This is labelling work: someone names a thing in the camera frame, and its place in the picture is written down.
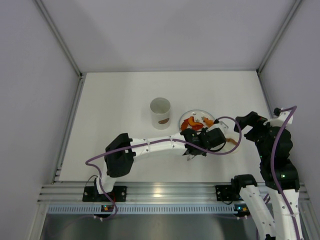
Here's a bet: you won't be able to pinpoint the white patterned plate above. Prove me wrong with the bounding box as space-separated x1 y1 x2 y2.
178 109 215 133

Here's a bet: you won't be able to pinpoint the red orange food slices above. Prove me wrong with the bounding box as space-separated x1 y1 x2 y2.
180 116 204 131

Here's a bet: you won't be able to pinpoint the slotted cable duct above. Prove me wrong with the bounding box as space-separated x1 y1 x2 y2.
47 204 249 215

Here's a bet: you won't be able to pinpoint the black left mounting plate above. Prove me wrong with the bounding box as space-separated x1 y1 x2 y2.
82 186 127 203

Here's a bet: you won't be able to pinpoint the orange food piece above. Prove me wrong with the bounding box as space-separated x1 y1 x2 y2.
203 117 214 128

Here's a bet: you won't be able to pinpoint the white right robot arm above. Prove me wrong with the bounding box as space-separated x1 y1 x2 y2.
231 106 303 240

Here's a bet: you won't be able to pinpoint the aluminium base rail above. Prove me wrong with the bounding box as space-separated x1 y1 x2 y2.
37 181 311 203

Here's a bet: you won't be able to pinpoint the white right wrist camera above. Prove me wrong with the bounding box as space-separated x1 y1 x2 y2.
264 107 293 127

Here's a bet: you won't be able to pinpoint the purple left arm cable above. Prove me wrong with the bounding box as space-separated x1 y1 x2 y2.
85 115 242 221

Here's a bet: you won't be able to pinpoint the white round container lid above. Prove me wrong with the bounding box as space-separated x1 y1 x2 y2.
221 132 243 154

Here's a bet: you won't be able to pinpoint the black mounting plate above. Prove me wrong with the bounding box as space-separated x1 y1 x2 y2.
215 184 242 202
82 186 127 203

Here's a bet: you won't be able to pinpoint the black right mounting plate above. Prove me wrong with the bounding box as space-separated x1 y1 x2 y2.
215 184 242 202

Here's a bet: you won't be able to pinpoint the white cylindrical lunch container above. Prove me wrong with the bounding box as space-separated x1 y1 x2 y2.
149 97 171 130

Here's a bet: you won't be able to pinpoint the metal tongs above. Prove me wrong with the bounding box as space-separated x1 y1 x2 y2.
186 154 197 162

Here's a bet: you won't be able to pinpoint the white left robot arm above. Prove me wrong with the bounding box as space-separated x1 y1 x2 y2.
95 128 226 195

